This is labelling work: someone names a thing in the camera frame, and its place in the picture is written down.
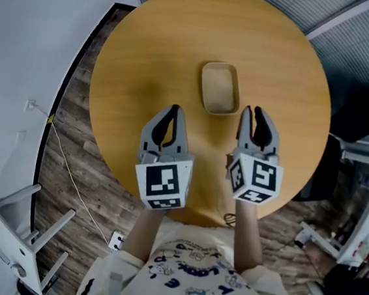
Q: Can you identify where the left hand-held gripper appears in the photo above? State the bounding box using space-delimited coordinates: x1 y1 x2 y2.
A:
131 101 200 215

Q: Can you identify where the black coiled cable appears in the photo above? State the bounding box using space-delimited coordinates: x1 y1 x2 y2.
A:
222 212 238 227

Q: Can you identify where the white desk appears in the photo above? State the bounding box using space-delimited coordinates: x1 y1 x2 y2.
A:
329 130 369 267

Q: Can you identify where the low white shelf rack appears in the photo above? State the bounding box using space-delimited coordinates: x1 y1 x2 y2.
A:
292 219 349 263

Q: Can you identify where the person's left forearm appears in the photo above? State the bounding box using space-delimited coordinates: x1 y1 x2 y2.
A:
119 203 166 266

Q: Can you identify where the black baseboard strip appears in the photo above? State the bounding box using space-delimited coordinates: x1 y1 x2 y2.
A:
26 0 138 245

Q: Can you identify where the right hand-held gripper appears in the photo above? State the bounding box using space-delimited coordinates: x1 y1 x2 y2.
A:
221 103 291 207

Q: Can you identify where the person's right forearm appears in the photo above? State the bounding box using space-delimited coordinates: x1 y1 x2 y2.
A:
228 197 271 277

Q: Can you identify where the beige rectangular tray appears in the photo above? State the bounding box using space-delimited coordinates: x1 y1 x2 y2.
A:
197 59 245 119

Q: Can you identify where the thin white cable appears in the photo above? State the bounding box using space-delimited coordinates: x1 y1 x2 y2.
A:
19 103 125 246

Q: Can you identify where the black office chair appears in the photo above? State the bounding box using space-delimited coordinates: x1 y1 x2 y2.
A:
327 82 369 146

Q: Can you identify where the white power strip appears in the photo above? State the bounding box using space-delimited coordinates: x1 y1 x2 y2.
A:
108 229 128 253

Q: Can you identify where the round wooden table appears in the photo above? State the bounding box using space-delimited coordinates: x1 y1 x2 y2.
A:
76 0 344 240

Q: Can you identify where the white small side table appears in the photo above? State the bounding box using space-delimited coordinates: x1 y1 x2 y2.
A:
0 178 80 295

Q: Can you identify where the cream printed t-shirt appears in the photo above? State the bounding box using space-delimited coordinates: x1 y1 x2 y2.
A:
75 212 327 295

